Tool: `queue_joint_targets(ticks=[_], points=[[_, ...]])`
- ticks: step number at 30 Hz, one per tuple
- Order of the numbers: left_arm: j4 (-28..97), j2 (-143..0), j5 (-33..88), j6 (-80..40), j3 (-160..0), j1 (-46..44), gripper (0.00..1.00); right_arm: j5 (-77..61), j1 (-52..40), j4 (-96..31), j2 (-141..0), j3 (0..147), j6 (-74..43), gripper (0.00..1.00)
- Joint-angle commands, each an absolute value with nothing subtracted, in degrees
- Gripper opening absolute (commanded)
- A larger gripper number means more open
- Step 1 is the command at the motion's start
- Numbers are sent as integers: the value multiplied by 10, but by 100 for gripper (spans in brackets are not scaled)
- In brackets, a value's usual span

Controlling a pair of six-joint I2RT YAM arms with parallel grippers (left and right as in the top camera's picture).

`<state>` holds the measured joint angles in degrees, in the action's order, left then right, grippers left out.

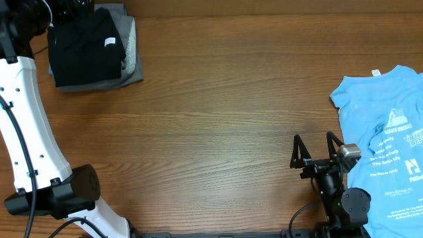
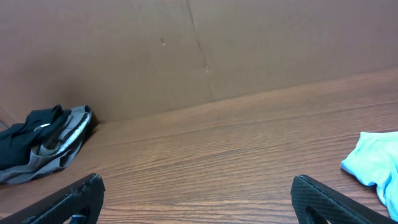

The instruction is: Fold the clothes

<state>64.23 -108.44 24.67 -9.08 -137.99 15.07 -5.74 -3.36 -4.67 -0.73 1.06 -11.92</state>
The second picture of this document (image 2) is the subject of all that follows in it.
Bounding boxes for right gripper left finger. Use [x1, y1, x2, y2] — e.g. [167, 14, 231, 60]
[1, 174, 106, 224]

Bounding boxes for folded grey shorts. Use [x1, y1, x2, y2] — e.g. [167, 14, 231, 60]
[1, 105, 92, 184]

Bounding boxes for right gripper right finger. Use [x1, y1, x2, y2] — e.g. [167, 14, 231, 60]
[290, 175, 397, 224]

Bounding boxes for black t-shirt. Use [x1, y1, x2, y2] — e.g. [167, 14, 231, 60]
[1, 105, 71, 170]

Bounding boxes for light blue t-shirt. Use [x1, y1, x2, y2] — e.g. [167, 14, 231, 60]
[340, 131, 397, 221]

